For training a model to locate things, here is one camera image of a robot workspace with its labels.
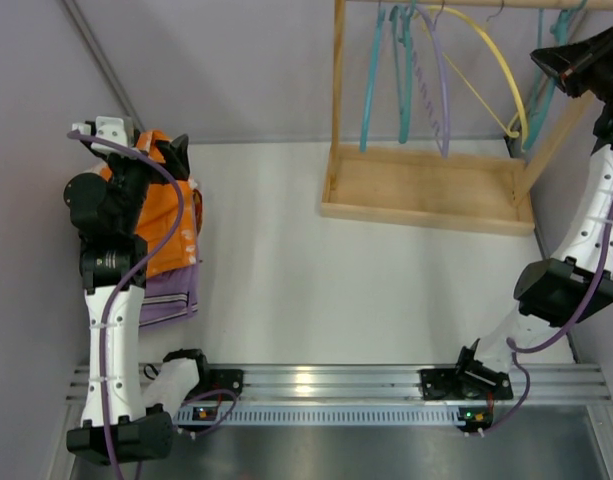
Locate yellow hanger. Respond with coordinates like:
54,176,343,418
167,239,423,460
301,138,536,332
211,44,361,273
422,4,531,146

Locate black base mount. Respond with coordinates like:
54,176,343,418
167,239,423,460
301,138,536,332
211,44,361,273
420,368,514,401
208,368,244,397

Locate purple garment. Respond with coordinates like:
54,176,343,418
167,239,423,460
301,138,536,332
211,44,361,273
139,264,199,328

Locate teal hanger holding trousers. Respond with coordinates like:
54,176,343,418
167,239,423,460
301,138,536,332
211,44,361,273
521,9,562,151

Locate spare teal hanger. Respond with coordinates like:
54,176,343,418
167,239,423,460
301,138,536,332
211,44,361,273
550,0,587,46

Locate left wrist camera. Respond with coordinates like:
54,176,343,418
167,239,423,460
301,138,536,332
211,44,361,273
72,116,134,147

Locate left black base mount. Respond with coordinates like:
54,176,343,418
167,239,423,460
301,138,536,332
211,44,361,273
208,368,244,397

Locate lilac hanger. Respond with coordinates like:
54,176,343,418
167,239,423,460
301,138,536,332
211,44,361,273
411,1,451,158

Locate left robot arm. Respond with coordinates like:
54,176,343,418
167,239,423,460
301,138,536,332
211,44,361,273
64,130,206,468

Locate orange white trousers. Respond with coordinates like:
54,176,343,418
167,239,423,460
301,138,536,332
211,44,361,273
98,129,203,279

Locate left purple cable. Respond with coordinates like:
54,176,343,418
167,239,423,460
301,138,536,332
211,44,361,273
67,129,240,480

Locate grey slotted cable duct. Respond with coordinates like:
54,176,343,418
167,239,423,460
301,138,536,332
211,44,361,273
173,404,465,427

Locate wooden clothes rack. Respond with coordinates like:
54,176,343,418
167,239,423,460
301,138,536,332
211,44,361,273
321,1,593,236

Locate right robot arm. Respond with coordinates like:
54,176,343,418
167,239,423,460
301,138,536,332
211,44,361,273
450,26,613,400

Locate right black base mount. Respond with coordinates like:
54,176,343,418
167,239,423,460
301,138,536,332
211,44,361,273
420,368,514,401

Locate aluminium rail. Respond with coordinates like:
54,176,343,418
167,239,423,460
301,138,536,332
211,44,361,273
65,363,612,401

